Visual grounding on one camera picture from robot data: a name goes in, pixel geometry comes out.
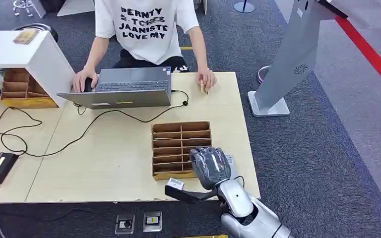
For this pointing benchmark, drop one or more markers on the person's right hand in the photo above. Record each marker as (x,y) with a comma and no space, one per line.
(87,74)

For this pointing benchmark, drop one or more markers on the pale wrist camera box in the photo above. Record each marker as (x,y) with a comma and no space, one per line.
(175,184)

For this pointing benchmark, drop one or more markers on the chrome chair base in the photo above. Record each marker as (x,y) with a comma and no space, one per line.
(23,4)

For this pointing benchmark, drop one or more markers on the black round stool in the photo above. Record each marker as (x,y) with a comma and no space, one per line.
(47,31)

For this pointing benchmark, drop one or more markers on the floor socket with yellow label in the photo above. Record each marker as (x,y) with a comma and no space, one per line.
(152,221)

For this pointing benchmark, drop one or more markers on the red barrier belt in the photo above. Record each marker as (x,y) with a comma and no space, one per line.
(368,52)

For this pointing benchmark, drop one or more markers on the wooden box with yellow edge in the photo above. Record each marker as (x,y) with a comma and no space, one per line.
(29,103)

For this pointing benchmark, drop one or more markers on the person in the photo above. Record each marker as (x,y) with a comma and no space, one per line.
(144,33)

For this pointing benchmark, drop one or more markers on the chrome round base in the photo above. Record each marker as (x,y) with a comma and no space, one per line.
(260,77)

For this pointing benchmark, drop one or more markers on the floor socket with round plug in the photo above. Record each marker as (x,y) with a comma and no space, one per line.
(125,224)

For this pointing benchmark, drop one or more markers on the grey laptop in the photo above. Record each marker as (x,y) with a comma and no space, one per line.
(128,98)

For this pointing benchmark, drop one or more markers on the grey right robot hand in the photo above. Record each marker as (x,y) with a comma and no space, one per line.
(210,167)

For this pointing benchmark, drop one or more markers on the clear plastic film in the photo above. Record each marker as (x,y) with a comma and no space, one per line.
(231,164)

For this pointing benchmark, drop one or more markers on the person's left hand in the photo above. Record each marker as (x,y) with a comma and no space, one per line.
(207,77)

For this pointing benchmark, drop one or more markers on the black computer mouse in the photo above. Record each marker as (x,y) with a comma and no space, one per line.
(88,86)

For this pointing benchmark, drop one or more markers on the wooden card box with dividers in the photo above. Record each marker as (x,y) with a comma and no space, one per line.
(180,144)

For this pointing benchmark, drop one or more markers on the black power adapter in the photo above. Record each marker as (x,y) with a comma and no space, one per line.
(0,167)

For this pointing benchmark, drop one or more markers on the yellow floor tape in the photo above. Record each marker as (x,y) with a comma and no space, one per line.
(186,48)
(203,236)

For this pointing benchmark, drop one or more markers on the white board panel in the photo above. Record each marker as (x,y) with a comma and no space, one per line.
(75,8)

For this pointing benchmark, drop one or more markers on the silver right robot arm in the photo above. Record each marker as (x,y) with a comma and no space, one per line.
(239,200)

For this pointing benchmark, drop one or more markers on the grey kiosk stand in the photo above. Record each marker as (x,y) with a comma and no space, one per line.
(292,49)

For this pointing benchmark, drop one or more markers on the white shelf box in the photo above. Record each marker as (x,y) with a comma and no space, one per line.
(13,52)

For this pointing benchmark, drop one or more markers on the silver stanchion base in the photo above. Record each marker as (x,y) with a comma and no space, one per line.
(244,7)

